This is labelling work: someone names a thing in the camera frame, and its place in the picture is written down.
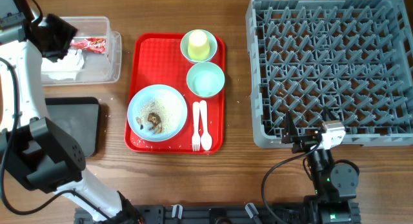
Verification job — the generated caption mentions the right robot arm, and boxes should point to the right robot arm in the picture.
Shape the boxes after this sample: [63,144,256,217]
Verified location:
[281,107,361,223]

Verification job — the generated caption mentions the green bowl under cup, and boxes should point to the green bowl under cup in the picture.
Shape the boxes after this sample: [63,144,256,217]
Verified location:
[180,29,217,64]

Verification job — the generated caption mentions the white napkin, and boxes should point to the white napkin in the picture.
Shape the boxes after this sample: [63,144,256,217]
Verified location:
[41,48,85,81]

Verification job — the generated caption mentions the grey dishwasher rack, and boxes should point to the grey dishwasher rack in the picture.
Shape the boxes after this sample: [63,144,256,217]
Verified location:
[245,0,412,148]

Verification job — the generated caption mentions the white plastic fork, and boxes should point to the white plastic fork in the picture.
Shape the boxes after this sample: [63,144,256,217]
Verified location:
[192,101,201,152]

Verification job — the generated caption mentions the white plastic spoon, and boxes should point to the white plastic spoon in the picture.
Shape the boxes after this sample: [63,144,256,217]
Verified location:
[199,100,212,151]

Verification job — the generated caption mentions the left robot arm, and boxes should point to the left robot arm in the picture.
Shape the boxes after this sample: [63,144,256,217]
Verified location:
[1,0,145,223]

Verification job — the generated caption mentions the red snack wrapper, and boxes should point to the red snack wrapper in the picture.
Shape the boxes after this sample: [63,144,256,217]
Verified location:
[70,37,106,54]

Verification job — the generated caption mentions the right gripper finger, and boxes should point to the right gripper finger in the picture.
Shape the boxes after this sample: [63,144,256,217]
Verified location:
[322,107,337,122]
[281,111,298,143]

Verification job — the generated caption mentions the red serving tray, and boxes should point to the red serving tray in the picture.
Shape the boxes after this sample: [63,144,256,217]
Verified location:
[124,33,226,155]

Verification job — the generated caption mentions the yellow plastic cup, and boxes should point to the yellow plastic cup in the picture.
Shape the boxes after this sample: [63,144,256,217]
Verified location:
[188,30,210,61]

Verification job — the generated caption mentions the food scraps and rice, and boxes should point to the food scraps and rice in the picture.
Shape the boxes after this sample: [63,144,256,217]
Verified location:
[133,97,181,136]

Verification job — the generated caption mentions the light blue round plate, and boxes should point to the light blue round plate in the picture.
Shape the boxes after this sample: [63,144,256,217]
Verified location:
[127,85,188,142]

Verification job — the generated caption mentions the green bowl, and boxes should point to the green bowl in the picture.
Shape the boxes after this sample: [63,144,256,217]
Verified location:
[186,62,225,98]
[180,29,217,64]

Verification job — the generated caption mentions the clear plastic waste bin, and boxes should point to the clear plastic waste bin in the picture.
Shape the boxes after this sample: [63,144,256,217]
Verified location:
[41,16,122,86]

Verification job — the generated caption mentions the black rectangular tray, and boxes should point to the black rectangular tray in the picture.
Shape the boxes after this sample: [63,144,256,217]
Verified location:
[45,97,101,157]

